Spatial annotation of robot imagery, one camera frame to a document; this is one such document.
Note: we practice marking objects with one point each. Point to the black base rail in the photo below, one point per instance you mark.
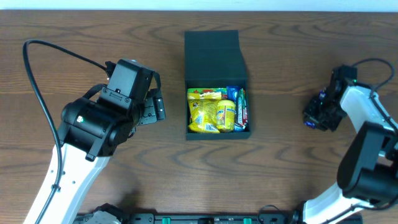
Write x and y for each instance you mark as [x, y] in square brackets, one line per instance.
[265, 218]

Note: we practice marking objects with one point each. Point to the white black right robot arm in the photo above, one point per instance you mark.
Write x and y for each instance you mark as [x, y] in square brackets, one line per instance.
[367, 174]

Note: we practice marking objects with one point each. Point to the black cardboard gift box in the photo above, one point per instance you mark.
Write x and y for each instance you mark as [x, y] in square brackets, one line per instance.
[213, 59]

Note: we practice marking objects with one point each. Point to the blue Dairy Milk chocolate bar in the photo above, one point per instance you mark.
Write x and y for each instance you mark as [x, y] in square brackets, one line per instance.
[311, 113]

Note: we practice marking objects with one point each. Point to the blue Oreo cookie pack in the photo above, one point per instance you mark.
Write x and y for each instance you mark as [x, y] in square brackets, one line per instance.
[232, 94]

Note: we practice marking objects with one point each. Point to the Haribo gummy worms bag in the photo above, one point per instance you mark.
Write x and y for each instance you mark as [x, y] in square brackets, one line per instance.
[206, 91]

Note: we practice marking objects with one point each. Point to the yellow snack bag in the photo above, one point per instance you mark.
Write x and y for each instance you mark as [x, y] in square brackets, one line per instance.
[203, 108]

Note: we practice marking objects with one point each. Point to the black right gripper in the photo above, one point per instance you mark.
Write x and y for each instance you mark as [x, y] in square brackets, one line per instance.
[318, 113]

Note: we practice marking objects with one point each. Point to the green red white candy bar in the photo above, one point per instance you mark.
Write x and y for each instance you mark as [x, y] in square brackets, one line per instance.
[241, 109]

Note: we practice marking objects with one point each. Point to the yellow candy tub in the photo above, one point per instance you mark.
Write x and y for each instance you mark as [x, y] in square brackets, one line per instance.
[225, 116]

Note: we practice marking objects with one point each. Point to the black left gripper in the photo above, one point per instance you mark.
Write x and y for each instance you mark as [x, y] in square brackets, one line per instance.
[152, 110]

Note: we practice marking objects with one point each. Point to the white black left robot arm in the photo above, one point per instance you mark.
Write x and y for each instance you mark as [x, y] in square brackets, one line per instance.
[91, 129]

